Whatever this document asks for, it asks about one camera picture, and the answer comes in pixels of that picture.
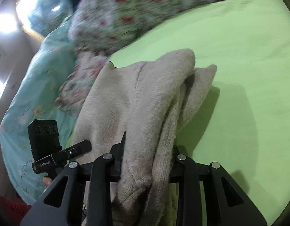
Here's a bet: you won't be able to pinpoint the person's left hand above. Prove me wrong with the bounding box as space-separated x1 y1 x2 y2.
43 176 52 186

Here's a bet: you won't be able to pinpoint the red floral green quilt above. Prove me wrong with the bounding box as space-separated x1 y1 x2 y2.
68 0 225 55

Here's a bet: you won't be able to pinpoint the teal floral blanket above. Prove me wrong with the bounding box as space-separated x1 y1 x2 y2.
0 0 80 205

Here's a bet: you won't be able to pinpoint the red sleeve forearm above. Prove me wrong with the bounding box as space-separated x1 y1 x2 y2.
0 196 32 225

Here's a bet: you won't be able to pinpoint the light green bed sheet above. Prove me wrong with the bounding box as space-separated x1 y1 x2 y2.
112 0 290 224

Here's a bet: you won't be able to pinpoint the beige knit sweater brown cuffs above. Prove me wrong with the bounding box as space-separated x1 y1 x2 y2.
71 49 217 225

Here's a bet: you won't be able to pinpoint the pink floral pillow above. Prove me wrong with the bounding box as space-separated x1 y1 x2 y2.
55 51 110 113

